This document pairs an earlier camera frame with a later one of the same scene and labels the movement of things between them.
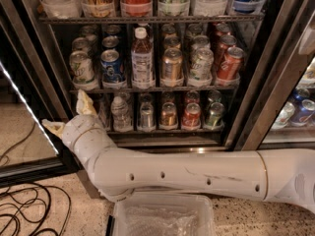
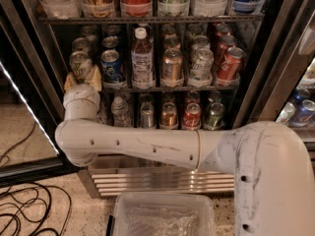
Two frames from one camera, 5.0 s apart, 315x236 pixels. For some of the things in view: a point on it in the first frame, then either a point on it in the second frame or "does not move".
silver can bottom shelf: x=147 y=114 does not move
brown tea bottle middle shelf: x=143 y=73 does not move
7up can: x=82 y=67 does not move
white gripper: x=78 y=129 -> x=82 y=93
